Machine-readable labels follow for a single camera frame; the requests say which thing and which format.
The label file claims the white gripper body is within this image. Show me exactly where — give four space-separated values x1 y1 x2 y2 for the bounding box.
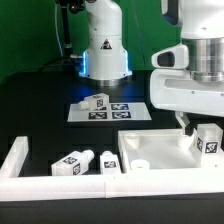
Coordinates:
150 69 224 117

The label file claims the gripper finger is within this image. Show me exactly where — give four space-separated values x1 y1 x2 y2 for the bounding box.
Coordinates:
175 111 193 136

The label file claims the white square tabletop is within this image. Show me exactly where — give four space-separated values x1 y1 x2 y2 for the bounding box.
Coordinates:
118 129 201 173

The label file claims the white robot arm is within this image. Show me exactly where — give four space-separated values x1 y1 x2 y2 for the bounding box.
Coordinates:
79 0 224 126

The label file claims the white marker sheet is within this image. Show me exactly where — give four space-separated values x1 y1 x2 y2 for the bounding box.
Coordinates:
67 102 151 122

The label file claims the white U-shaped fence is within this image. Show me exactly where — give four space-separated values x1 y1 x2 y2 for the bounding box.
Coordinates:
0 137 224 202

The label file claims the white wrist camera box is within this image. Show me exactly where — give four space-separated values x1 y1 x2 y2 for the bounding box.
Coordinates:
151 44 189 70

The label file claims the black camera stand pole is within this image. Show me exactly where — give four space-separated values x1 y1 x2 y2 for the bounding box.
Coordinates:
54 0 85 58

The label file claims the black cable on table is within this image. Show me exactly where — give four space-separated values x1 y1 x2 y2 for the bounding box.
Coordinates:
0 54 84 84

